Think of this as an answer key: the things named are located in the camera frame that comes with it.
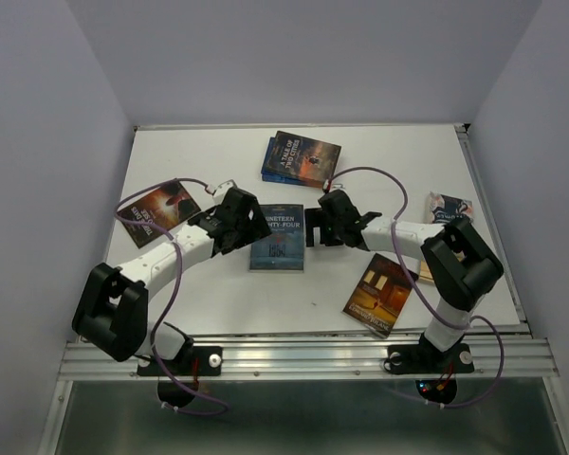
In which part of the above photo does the Nineteen Eighty-Four blue book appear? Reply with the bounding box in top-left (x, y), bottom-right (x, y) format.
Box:
top-left (248, 204), bottom-right (305, 272)

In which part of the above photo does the A Tale of Two Cities book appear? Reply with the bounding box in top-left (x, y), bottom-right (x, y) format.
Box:
top-left (266, 131), bottom-right (341, 188)

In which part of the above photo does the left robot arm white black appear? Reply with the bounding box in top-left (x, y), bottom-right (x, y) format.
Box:
top-left (72, 181), bottom-right (271, 373)

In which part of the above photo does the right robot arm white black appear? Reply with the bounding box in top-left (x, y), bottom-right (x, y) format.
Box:
top-left (304, 190), bottom-right (504, 370)

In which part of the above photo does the Three Days to See book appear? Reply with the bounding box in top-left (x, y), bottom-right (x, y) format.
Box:
top-left (117, 182), bottom-right (200, 248)

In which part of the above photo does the Jane Eyre blue book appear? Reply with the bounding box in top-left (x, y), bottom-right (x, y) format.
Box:
top-left (260, 136), bottom-right (278, 183)

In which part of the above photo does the brown orange Leonard Tulane book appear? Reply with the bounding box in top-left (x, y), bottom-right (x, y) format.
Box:
top-left (342, 253), bottom-right (413, 338)

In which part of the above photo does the floral white Little Women book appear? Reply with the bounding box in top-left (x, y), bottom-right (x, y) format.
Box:
top-left (426, 191), bottom-right (474, 224)

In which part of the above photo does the yellow orange book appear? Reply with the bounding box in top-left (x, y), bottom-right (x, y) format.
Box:
top-left (418, 261), bottom-right (434, 284)

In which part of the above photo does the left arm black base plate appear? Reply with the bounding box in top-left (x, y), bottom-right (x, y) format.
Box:
top-left (164, 345), bottom-right (223, 377)

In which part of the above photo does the aluminium front rail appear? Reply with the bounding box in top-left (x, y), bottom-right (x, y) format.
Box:
top-left (58, 336), bottom-right (560, 381)

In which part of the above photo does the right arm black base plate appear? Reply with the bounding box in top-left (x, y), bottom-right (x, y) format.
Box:
top-left (381, 343), bottom-right (475, 375)

